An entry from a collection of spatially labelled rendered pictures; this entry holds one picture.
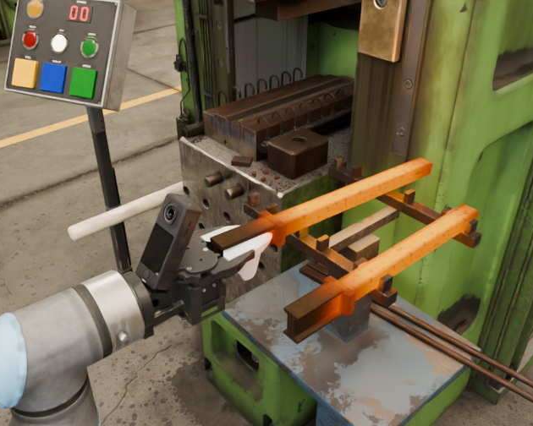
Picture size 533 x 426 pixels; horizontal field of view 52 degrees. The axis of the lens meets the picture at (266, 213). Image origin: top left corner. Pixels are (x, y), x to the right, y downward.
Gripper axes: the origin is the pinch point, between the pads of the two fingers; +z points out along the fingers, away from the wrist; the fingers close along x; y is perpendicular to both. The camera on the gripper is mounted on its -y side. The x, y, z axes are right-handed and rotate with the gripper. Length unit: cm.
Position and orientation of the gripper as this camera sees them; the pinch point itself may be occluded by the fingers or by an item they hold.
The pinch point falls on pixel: (260, 230)
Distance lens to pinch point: 75.3
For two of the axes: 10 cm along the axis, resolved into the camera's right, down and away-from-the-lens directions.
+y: -0.2, 8.4, 5.5
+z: 7.8, -3.3, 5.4
